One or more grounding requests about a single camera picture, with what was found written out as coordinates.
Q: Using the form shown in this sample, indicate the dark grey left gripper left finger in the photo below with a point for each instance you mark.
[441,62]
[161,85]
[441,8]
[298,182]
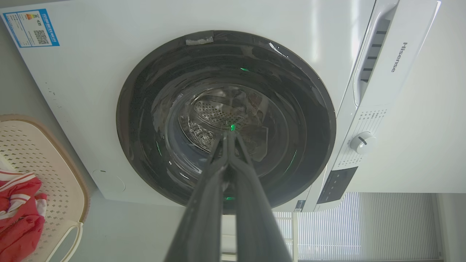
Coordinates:
[204,214]

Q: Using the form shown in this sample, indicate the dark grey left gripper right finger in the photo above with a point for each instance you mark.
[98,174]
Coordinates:
[256,218]

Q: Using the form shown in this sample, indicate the beige perforated laundry basket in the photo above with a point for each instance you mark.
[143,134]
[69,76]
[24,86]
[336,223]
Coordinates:
[47,171]

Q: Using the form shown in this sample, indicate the white vertical window blinds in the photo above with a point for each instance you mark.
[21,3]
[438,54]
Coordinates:
[346,225]

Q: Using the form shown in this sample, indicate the round dark washing machine door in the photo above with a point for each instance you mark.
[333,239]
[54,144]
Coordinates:
[305,131]

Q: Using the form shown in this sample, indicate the white washing machine dial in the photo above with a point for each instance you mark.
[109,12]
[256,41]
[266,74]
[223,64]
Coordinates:
[362,142]

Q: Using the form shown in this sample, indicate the white Hisense washing machine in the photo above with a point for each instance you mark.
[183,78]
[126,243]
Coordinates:
[87,94]

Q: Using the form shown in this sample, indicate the red and white garment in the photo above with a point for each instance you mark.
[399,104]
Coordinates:
[20,218]

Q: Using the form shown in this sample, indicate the blue energy label sticker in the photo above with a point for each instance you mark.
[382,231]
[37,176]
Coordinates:
[31,27]

